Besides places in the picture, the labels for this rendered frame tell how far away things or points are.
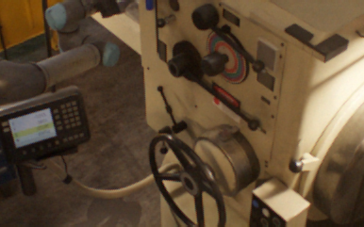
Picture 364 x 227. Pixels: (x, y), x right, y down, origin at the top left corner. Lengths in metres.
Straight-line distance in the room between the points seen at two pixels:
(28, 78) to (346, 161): 0.97
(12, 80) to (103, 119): 2.49
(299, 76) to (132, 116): 2.56
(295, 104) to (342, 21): 0.26
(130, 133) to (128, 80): 0.53
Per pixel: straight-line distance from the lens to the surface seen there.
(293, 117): 1.81
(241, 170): 2.01
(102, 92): 4.37
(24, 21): 4.63
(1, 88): 1.72
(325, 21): 1.71
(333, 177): 2.01
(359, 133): 1.97
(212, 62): 1.83
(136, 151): 3.94
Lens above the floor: 2.85
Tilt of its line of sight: 43 degrees down
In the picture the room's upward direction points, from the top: straight up
